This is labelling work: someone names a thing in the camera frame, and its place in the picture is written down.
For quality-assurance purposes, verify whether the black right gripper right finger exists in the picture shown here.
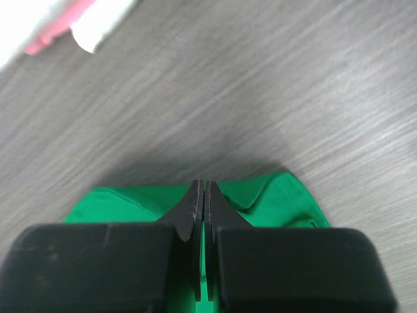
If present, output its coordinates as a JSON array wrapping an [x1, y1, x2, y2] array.
[[204, 181, 397, 312]]

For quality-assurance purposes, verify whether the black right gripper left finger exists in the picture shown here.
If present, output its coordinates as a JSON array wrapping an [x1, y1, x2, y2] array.
[[1, 180, 204, 312]]

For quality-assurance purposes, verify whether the green t shirt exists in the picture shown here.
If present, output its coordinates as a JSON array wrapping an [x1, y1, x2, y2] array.
[[65, 173, 329, 312]]

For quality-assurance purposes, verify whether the folded pink t shirt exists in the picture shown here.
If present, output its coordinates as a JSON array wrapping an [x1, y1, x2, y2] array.
[[24, 0, 95, 55]]

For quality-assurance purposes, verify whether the folded white t shirt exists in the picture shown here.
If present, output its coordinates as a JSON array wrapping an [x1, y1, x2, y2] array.
[[1, 1, 138, 69]]

